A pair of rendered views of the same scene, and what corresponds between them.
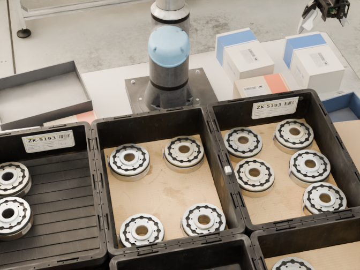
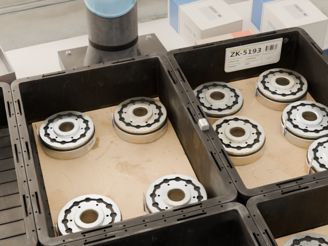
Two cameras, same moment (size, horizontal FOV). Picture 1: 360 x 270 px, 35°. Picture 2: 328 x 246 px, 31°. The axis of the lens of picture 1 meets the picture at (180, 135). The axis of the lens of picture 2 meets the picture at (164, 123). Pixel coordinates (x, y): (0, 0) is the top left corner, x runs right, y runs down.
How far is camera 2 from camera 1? 0.38 m
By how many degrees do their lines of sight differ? 7
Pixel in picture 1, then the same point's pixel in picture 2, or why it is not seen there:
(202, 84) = (155, 50)
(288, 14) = not seen: hidden behind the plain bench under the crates
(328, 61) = (307, 12)
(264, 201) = (255, 168)
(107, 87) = (37, 64)
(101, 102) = not seen: hidden behind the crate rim
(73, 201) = not seen: outside the picture
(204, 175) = (171, 143)
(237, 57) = (196, 14)
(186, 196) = (149, 171)
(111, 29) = (44, 35)
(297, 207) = (300, 172)
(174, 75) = (120, 29)
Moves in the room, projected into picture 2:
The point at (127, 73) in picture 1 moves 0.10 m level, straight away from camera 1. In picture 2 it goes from (60, 47) to (57, 28)
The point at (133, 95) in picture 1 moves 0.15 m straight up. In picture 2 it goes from (69, 67) to (61, 13)
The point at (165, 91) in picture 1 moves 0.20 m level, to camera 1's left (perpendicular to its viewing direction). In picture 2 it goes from (110, 52) to (20, 59)
